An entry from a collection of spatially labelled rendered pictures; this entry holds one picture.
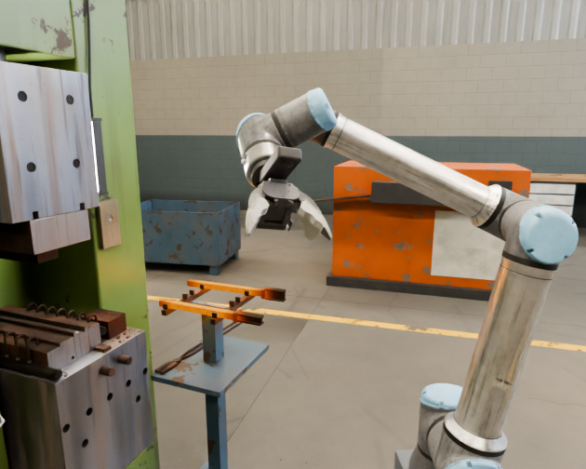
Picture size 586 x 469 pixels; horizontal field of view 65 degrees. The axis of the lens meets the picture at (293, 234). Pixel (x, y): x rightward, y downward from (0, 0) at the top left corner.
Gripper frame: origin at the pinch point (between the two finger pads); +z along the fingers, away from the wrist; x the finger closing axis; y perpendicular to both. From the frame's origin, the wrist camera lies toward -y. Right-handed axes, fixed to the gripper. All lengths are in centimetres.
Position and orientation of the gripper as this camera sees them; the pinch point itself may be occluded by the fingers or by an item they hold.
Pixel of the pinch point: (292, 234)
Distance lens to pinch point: 78.1
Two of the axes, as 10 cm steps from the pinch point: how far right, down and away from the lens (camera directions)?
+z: 2.2, 6.9, -6.9
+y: -2.9, 7.2, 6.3
